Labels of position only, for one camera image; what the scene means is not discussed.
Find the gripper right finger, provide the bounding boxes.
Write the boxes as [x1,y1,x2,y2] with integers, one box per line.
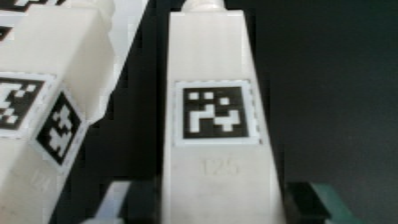
[287,182,367,224]

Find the marker tag base plate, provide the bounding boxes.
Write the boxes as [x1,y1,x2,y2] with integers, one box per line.
[0,0,148,129]

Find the white desk leg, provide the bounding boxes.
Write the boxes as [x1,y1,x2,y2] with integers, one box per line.
[163,0,289,224]
[0,2,116,224]

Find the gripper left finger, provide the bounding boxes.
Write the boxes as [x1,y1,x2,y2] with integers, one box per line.
[83,180,157,224]

